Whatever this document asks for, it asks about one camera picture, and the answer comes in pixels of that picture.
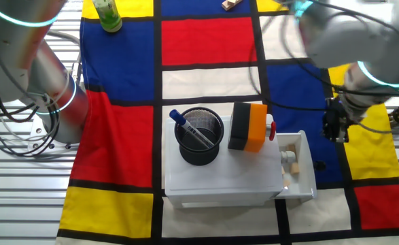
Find red mushroom push button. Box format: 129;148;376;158
268;120;277;142

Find white drawer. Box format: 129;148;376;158
274;130;318;201

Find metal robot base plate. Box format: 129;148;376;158
27;114;82;153

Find white cable gland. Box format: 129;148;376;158
279;150;298;165

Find green tea bottle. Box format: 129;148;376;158
92;0;123;33

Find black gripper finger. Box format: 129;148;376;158
322;110;334;133
328;120;350;143

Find white drawer cabinet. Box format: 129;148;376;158
164;114;285;209

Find colour block tablecloth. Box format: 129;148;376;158
55;0;399;245

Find orange and black button box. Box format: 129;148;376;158
227;101;268;153

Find thick grey hose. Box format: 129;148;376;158
44;29;84;86

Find blue capped marker pen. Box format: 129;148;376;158
169;108;215;150

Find black mesh pen holder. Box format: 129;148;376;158
173;106;225;167

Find black base cable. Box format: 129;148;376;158
0;20;63;158

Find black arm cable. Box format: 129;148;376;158
246;13;399;135

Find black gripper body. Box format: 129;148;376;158
325;97;351;122

